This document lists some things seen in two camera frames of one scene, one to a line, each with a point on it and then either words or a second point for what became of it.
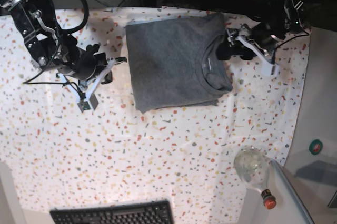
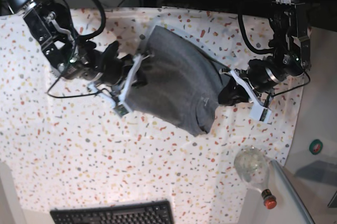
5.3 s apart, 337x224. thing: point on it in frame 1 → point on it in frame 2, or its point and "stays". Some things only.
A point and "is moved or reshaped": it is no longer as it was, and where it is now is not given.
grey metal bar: x=305 y=214 stays
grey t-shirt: x=174 y=63 is moved or reshaped
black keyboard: x=152 y=212 stays
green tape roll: x=315 y=146 stays
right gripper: x=261 y=32 → x=264 y=74
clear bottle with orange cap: x=251 y=165 stays
